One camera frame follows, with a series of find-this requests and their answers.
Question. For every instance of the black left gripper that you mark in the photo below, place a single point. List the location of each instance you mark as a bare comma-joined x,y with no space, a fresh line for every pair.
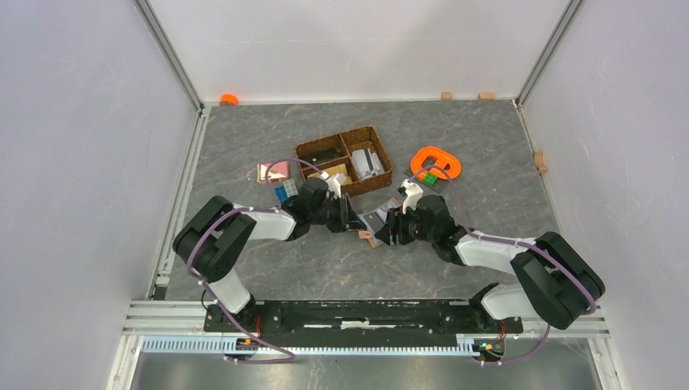
352,221

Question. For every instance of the orange round cap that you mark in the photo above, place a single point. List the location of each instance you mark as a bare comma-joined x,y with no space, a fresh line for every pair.
228,99

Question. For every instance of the blue building block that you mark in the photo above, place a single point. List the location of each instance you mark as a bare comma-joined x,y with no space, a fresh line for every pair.
281,193

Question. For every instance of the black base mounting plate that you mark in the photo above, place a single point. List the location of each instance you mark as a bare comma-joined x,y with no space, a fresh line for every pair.
370,323

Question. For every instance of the grey cable duct strip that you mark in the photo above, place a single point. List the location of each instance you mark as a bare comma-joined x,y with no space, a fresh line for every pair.
232,345

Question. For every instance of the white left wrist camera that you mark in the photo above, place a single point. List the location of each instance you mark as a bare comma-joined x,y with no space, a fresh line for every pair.
333,183

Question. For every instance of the black cards in basket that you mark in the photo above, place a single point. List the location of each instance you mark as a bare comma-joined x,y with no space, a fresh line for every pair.
322,156

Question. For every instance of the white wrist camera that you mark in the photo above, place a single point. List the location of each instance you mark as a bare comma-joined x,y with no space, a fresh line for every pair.
333,183
411,193

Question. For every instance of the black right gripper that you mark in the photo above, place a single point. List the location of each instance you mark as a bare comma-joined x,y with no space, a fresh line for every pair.
393,218

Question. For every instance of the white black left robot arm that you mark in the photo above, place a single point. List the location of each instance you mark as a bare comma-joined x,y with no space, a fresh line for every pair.
213,240

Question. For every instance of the brown woven basket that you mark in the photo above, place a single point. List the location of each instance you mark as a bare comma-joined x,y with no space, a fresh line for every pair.
346,142

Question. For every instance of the pink tan small box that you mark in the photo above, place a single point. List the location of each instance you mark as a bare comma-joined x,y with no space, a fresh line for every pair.
278,172

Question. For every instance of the curved wooden piece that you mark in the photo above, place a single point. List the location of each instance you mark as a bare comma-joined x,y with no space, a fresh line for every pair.
539,161

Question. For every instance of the orange plastic ring toy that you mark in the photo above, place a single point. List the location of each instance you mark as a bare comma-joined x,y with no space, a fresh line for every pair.
436,161

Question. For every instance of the green building block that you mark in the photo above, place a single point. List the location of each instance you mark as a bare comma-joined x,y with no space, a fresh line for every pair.
428,179

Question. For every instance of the gold card front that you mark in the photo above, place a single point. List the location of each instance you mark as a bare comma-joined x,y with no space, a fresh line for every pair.
333,170

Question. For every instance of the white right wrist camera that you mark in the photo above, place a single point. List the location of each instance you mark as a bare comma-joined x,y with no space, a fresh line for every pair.
411,193

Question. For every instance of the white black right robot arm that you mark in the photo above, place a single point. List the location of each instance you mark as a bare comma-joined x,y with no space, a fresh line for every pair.
554,282

